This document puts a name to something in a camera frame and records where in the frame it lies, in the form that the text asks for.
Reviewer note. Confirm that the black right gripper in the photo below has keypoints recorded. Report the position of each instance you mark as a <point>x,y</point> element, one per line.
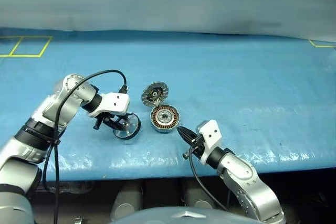
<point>198,146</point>

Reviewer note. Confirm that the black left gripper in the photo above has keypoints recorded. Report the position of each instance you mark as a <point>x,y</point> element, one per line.
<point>103,120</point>

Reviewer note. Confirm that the black rotor silver spokes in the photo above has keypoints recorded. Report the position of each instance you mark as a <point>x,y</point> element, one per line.
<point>135,125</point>

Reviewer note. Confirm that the silver motor housing copper coils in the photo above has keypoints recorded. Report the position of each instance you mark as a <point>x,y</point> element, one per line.
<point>165,117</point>

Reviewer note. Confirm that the silver finned motor cover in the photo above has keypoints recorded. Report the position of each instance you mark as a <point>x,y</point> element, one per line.
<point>156,93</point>

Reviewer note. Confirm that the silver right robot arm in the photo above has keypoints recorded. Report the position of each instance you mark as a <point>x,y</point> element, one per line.
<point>246,182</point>

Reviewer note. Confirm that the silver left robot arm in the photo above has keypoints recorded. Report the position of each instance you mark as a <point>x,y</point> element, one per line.
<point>47,111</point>

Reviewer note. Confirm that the grey rounded robot leg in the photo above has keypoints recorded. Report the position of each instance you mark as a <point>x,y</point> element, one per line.
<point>127,197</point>
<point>199,195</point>

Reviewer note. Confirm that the blue plastic table cover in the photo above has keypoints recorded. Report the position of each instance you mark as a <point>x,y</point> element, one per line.
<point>223,77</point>

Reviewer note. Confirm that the grey robot torso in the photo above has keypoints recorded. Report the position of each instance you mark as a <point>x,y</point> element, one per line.
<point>157,216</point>

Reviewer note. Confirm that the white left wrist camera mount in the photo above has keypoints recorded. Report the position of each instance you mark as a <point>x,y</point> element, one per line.
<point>115,102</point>

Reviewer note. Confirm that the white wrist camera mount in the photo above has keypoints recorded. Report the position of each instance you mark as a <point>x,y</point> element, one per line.
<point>210,134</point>
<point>115,102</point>

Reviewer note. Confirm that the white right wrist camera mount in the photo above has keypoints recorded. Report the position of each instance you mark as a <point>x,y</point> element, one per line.
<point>210,134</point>

